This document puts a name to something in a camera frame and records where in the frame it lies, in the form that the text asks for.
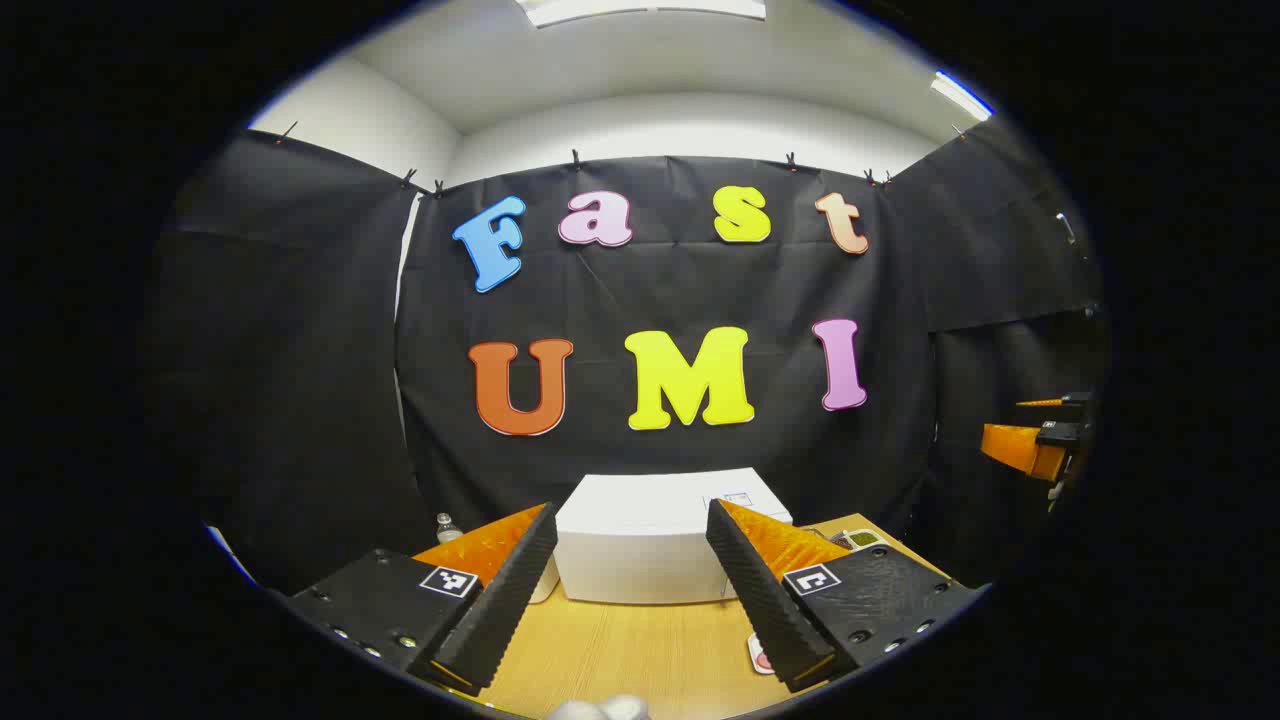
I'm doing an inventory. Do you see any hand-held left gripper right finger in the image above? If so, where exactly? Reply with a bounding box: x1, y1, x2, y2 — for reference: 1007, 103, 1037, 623
706, 498, 986, 694

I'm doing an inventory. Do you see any white microwave oven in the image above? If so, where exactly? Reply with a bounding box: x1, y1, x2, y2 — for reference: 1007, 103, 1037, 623
553, 467, 794, 605

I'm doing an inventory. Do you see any ceiling light panel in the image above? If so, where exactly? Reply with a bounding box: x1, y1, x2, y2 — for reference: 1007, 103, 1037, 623
930, 70, 995, 123
515, 0, 767, 28

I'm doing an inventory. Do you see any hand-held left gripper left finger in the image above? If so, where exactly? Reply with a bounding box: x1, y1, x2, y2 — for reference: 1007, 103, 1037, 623
285, 502, 559, 698

